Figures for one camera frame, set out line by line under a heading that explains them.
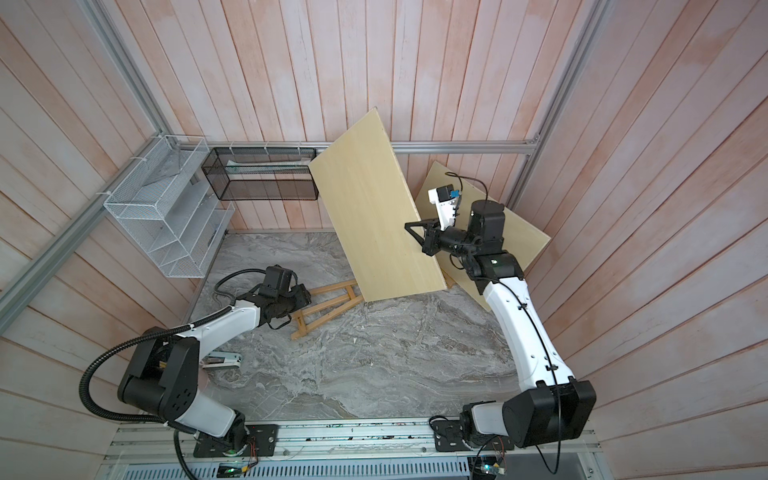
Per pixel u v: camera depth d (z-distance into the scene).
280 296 0.73
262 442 0.73
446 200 0.59
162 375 0.44
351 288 1.01
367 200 0.75
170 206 0.75
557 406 0.38
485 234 0.54
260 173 1.04
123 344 0.42
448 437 0.73
